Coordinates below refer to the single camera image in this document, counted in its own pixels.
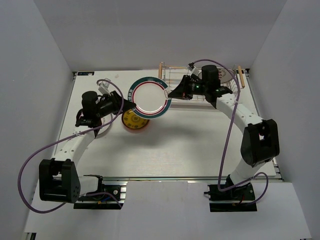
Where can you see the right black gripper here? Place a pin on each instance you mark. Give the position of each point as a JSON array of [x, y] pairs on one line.
[[179, 91]]

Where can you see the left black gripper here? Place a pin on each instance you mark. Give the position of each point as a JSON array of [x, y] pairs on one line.
[[116, 99]]

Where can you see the yellow patterned plate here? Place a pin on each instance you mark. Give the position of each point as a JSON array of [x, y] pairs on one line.
[[130, 116]]

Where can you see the white plate green rim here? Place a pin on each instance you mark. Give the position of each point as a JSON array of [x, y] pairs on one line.
[[150, 96]]

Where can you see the white plate red lettering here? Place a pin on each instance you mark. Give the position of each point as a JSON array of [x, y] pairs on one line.
[[104, 130]]

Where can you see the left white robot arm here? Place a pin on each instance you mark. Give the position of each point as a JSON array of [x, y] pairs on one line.
[[58, 177]]

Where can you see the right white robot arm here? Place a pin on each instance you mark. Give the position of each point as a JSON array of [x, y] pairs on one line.
[[260, 139]]

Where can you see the black label sticker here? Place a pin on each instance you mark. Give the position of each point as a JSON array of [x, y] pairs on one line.
[[85, 73]]

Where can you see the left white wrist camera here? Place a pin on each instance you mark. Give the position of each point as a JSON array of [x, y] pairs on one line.
[[103, 86]]

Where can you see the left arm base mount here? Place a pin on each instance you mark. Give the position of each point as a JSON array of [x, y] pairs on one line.
[[110, 195]]

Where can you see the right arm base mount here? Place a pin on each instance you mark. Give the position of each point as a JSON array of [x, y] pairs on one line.
[[237, 199]]

